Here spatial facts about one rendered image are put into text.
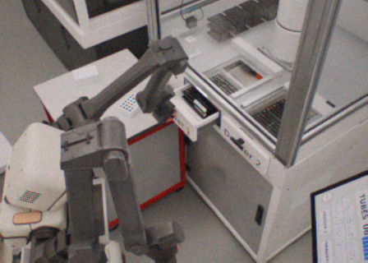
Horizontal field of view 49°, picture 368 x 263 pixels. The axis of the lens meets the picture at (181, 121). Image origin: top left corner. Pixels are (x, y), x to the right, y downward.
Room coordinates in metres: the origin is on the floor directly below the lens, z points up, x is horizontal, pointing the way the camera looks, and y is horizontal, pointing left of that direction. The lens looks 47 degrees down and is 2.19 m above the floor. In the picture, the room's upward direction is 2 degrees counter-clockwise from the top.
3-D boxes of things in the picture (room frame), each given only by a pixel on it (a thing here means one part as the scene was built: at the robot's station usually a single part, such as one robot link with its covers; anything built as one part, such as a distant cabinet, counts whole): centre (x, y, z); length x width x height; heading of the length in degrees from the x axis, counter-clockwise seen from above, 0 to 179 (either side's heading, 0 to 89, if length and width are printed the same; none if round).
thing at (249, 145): (1.10, -0.26, 0.87); 0.29 x 0.02 x 0.11; 33
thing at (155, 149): (1.55, 0.39, 0.38); 0.62 x 0.58 x 0.76; 33
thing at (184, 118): (1.29, 0.02, 0.87); 0.29 x 0.02 x 0.11; 33
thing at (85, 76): (1.69, 0.51, 0.79); 0.13 x 0.09 x 0.05; 109
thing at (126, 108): (1.46, 0.25, 0.78); 0.12 x 0.08 x 0.04; 144
